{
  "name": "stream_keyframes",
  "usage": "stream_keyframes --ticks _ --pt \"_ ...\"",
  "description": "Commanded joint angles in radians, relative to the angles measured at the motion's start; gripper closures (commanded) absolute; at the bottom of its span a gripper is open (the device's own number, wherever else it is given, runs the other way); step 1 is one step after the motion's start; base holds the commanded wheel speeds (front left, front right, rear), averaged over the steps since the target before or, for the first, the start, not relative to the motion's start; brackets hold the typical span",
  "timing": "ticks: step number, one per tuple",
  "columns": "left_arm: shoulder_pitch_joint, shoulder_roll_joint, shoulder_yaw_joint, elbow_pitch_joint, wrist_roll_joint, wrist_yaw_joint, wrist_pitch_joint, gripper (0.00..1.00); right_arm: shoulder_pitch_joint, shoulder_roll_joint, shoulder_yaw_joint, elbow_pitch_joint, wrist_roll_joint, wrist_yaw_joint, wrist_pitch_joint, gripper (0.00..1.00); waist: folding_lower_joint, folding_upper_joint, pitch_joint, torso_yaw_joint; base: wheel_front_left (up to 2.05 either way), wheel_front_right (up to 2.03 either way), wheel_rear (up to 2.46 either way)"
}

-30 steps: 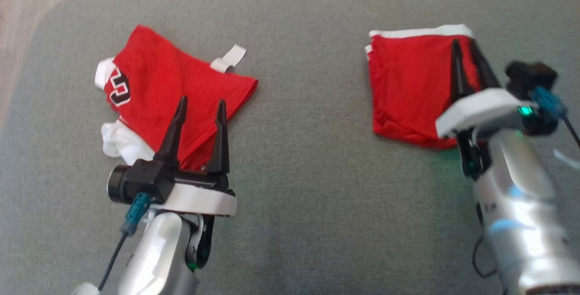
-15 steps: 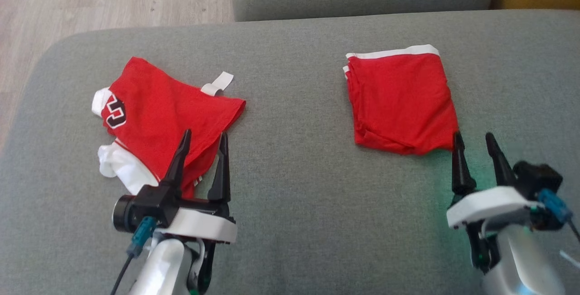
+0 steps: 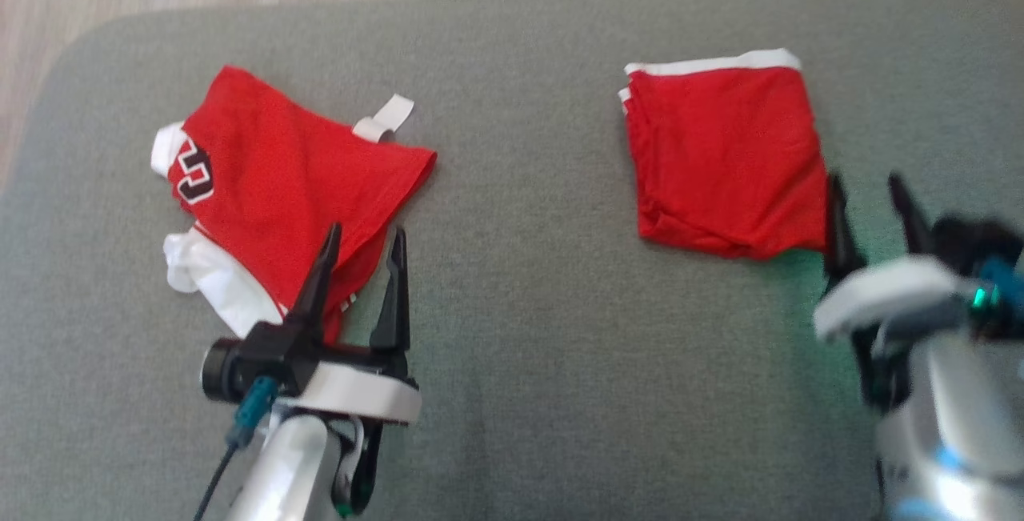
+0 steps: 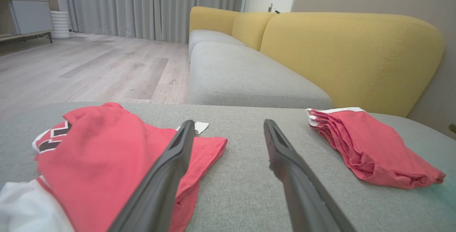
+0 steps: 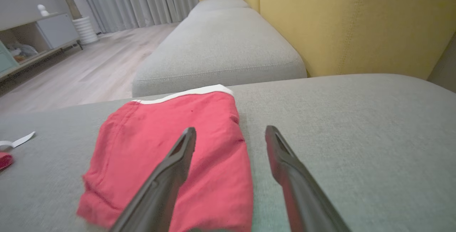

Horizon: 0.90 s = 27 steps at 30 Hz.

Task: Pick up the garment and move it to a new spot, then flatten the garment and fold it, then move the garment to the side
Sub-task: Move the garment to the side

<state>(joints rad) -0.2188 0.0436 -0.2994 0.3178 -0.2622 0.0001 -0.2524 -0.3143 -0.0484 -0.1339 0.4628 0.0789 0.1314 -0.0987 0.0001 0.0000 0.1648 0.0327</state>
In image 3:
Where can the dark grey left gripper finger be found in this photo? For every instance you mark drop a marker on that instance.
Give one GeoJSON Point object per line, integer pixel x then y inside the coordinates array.
{"type": "Point", "coordinates": [396, 305]}
{"type": "Point", "coordinates": [316, 289]}

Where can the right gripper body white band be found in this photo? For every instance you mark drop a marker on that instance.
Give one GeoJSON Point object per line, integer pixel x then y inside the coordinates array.
{"type": "Point", "coordinates": [888, 293]}

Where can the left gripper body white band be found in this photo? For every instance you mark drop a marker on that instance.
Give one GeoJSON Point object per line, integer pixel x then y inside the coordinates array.
{"type": "Point", "coordinates": [360, 393]}

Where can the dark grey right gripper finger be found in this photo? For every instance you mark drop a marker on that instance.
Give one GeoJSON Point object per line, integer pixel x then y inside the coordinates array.
{"type": "Point", "coordinates": [840, 241]}
{"type": "Point", "coordinates": [914, 225]}

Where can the red jersey with white trim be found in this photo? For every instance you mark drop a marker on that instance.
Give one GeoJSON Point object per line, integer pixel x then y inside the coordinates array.
{"type": "Point", "coordinates": [272, 169]}

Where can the plain red garment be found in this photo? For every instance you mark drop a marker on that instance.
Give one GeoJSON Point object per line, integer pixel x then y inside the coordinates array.
{"type": "Point", "coordinates": [720, 161]}

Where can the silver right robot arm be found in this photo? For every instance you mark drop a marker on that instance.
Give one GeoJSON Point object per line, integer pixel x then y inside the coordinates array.
{"type": "Point", "coordinates": [952, 425]}

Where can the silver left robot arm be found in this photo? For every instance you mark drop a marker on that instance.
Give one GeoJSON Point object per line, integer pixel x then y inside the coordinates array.
{"type": "Point", "coordinates": [280, 465]}

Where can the large grey sofa cushion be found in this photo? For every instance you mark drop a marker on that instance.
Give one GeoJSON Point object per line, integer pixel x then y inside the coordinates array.
{"type": "Point", "coordinates": [520, 305]}

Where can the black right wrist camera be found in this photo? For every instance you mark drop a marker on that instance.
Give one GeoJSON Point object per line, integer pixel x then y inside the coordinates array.
{"type": "Point", "coordinates": [976, 241]}

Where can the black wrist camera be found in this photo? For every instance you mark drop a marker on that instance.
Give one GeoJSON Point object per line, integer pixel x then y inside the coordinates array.
{"type": "Point", "coordinates": [976, 241]}
{"type": "Point", "coordinates": [256, 353]}

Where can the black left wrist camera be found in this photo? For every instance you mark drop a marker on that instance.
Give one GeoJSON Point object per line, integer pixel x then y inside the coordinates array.
{"type": "Point", "coordinates": [256, 353]}

